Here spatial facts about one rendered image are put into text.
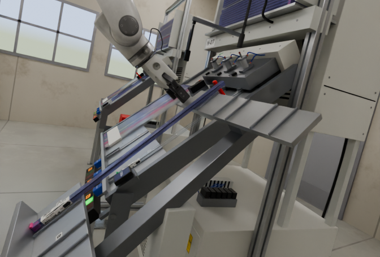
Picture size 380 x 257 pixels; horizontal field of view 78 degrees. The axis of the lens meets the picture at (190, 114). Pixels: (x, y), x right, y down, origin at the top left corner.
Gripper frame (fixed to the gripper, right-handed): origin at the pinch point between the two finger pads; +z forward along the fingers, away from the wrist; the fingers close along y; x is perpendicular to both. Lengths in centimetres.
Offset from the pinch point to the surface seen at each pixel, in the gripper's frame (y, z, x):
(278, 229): -10, 60, 8
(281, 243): -10, 66, 11
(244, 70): -1.2, 9.6, -22.4
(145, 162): -2.8, 6.3, 22.2
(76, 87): 377, -26, 57
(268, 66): -6.0, 12.6, -28.0
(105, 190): -8.0, 1.5, 33.7
